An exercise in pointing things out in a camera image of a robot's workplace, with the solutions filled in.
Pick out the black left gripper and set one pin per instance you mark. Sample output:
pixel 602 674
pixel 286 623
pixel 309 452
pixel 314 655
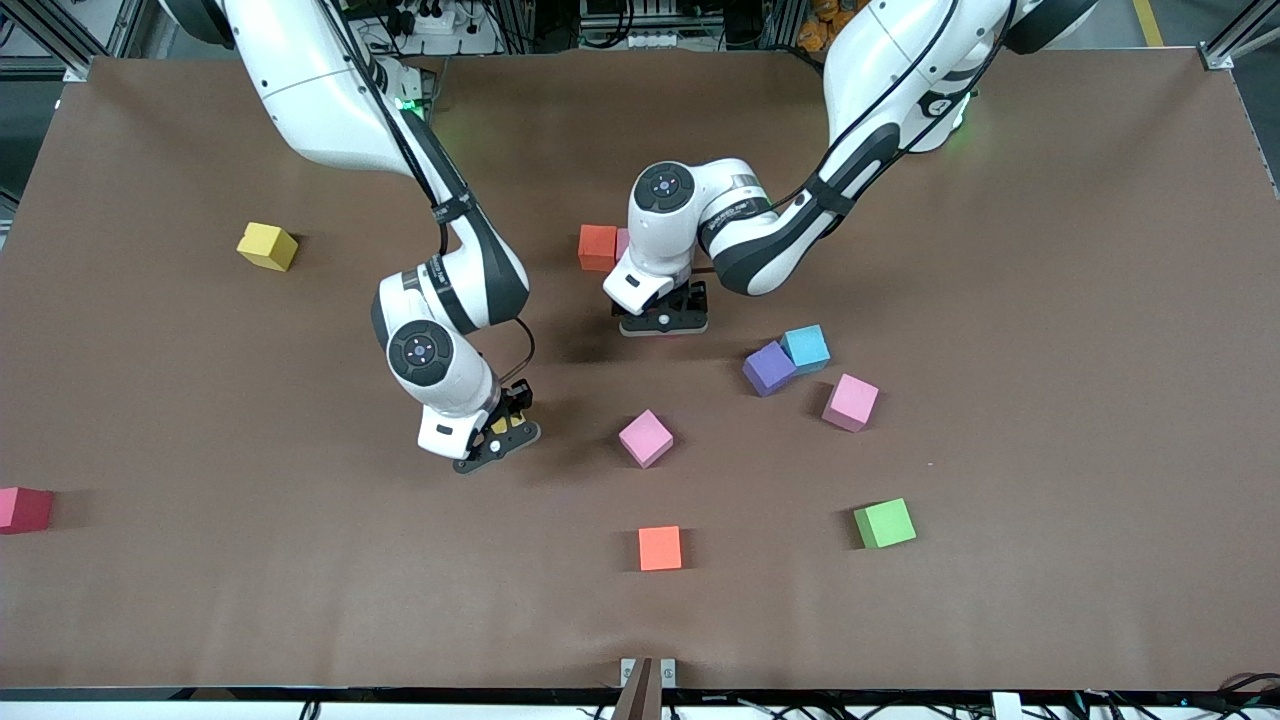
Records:
pixel 691 297

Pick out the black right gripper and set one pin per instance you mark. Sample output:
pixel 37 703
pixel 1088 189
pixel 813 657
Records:
pixel 517 398

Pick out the yellow foam cube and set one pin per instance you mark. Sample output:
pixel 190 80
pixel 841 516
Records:
pixel 267 246
pixel 500 426

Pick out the pink foam cube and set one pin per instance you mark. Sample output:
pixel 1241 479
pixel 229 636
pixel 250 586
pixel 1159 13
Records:
pixel 850 402
pixel 645 438
pixel 622 245

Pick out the orange foam cube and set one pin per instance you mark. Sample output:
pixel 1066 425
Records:
pixel 598 248
pixel 660 548

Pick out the light purple foam cube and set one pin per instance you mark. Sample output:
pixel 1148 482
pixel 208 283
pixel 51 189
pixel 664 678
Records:
pixel 767 369

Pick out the green foam cube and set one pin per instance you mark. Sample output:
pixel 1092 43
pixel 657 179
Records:
pixel 884 523

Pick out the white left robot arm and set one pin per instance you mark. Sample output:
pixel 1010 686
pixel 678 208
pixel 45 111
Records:
pixel 900 60

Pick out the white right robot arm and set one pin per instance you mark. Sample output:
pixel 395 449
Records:
pixel 330 100

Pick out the blue foam cube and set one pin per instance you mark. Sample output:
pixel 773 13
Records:
pixel 805 349

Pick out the large table cover sheet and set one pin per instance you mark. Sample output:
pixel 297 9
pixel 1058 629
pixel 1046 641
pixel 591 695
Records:
pixel 300 600

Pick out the white power strip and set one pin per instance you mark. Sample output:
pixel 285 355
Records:
pixel 450 25
pixel 640 40

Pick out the bag of orange snacks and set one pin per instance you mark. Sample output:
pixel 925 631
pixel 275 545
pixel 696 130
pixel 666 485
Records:
pixel 825 28

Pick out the small metal bracket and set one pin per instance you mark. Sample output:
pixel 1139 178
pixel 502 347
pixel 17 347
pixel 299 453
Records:
pixel 628 672

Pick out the aluminium frame profile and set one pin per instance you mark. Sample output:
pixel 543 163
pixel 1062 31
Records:
pixel 1240 35
pixel 120 30

